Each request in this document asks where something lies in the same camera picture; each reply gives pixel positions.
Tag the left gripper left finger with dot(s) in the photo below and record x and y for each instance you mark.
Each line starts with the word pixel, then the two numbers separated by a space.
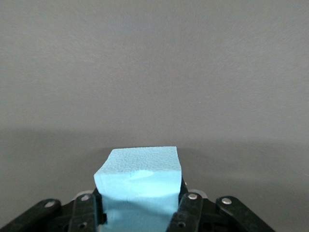
pixel 48 217

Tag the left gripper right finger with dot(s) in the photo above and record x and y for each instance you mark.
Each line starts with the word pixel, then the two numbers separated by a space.
pixel 217 217

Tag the blue foam block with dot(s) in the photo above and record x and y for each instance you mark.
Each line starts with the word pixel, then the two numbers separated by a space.
pixel 140 188

